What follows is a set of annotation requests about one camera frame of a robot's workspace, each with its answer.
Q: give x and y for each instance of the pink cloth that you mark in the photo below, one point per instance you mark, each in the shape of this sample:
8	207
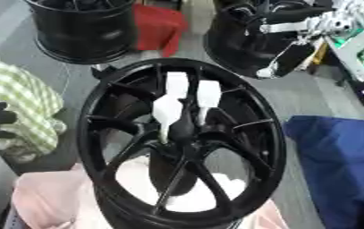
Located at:
49	196

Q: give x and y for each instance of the red chair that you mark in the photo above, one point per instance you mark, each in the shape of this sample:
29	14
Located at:
158	28

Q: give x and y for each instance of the green white checked cloth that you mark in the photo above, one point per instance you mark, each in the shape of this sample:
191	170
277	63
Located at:
17	98

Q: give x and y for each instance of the blue cloth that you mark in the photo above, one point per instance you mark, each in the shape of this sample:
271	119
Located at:
341	161

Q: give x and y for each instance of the black spoked wheel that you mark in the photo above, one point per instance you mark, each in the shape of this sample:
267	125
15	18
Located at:
117	98

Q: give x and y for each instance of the black wheel rim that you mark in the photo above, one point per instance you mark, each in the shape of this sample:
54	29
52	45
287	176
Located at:
237	41
83	32

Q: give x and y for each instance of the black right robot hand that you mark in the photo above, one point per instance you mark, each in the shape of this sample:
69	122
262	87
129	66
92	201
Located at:
294	58

